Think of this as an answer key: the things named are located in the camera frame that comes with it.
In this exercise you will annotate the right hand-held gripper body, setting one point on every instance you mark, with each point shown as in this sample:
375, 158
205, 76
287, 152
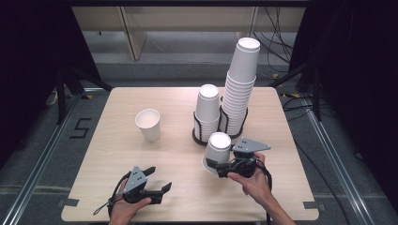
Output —
247, 145

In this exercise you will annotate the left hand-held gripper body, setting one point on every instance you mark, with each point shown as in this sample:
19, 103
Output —
135, 184

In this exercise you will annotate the white paper cup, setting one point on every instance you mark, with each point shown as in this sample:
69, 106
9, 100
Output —
217, 150
150, 128

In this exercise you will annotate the dark wooden cup holder rack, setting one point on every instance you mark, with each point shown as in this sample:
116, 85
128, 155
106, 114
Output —
196, 139

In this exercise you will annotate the short stack of white cups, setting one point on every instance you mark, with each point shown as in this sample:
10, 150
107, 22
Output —
208, 106

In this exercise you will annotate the tall stack of white cups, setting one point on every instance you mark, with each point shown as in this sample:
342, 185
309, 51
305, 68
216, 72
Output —
242, 81

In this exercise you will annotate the person's left hand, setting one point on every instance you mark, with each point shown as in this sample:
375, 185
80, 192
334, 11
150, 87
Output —
123, 212

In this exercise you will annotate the person's right hand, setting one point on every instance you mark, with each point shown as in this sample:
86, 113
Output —
255, 184

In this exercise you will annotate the grey tape strip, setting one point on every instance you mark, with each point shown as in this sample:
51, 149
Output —
313, 205
69, 202

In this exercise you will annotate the black metal stand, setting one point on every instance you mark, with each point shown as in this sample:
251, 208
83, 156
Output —
316, 90
61, 93

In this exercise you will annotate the black curtain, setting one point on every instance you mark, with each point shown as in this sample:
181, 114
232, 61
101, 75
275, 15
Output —
28, 62
359, 78

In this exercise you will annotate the beige wooden cabinet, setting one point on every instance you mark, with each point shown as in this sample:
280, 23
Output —
137, 37

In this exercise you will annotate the metal floor rail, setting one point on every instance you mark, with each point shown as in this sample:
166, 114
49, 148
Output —
341, 168
37, 175

